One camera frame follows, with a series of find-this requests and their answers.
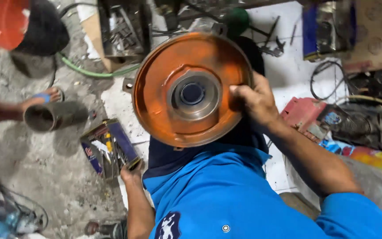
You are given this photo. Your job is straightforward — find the person's blue shirt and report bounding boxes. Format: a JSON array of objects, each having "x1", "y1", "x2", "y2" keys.
[{"x1": 142, "y1": 143, "x2": 382, "y2": 239}]

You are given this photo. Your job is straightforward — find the cardboard box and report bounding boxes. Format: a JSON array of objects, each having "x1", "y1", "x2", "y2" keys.
[{"x1": 80, "y1": 13, "x2": 142, "y2": 73}]

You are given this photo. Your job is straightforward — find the grey metal pipe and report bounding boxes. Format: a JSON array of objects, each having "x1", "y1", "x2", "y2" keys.
[{"x1": 23, "y1": 101, "x2": 89, "y2": 133}]

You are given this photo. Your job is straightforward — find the small metal plate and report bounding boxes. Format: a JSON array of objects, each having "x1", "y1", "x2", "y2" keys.
[{"x1": 122, "y1": 78, "x2": 136, "y2": 94}]

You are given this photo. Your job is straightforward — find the blue sandal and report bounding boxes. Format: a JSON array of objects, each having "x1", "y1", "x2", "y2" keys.
[{"x1": 32, "y1": 88, "x2": 65, "y2": 105}]

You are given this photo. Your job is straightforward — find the blue tin box of tools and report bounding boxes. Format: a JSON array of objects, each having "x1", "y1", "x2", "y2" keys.
[{"x1": 80, "y1": 118, "x2": 144, "y2": 180}]

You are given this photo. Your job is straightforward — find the large blue tin box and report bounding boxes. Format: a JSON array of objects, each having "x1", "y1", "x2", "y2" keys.
[{"x1": 302, "y1": 0, "x2": 358, "y2": 62}]

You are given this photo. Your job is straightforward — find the red plastic bowl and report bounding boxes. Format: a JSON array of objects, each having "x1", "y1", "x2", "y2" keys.
[{"x1": 0, "y1": 0, "x2": 31, "y2": 51}]

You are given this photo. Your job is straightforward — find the clear plastic bag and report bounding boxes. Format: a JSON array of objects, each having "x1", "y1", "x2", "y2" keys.
[{"x1": 283, "y1": 154, "x2": 382, "y2": 239}]

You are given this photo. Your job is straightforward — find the red metal part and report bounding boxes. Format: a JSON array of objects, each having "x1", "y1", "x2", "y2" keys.
[{"x1": 280, "y1": 96, "x2": 328, "y2": 144}]

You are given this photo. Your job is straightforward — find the person's left hand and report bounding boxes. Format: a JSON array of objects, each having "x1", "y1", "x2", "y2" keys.
[{"x1": 120, "y1": 163, "x2": 145, "y2": 187}]

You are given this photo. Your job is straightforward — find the black bucket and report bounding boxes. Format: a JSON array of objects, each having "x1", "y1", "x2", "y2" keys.
[{"x1": 13, "y1": 0, "x2": 71, "y2": 58}]

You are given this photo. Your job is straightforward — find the green hose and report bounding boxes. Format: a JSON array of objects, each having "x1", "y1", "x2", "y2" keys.
[{"x1": 58, "y1": 52, "x2": 142, "y2": 79}]

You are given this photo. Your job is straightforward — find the green round knob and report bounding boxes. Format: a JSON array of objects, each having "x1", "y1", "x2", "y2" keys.
[{"x1": 225, "y1": 7, "x2": 252, "y2": 34}]

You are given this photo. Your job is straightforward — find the metal tray of tools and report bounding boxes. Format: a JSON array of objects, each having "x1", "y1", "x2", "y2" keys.
[{"x1": 97, "y1": 0, "x2": 152, "y2": 60}]

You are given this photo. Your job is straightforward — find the person's right hand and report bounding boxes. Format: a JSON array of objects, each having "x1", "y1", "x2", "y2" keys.
[{"x1": 229, "y1": 71, "x2": 283, "y2": 129}]

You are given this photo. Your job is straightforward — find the black electric motor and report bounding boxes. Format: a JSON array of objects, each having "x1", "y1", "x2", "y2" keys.
[{"x1": 324, "y1": 68, "x2": 382, "y2": 151}]

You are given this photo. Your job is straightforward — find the black cable loop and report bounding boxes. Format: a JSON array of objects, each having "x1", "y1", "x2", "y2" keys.
[{"x1": 310, "y1": 60, "x2": 351, "y2": 101}]

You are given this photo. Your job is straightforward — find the colourful plastic bag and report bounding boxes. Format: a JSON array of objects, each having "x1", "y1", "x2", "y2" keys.
[{"x1": 320, "y1": 139, "x2": 382, "y2": 176}]

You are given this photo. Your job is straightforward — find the orange metal motor end cover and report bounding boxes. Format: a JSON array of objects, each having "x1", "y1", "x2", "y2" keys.
[{"x1": 132, "y1": 31, "x2": 255, "y2": 148}]

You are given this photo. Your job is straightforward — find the dark metal pliers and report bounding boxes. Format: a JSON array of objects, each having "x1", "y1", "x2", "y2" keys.
[{"x1": 258, "y1": 15, "x2": 286, "y2": 58}]

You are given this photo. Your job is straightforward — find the brown cardboard sheet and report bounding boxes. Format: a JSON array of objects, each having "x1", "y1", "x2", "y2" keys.
[{"x1": 342, "y1": 0, "x2": 382, "y2": 73}]

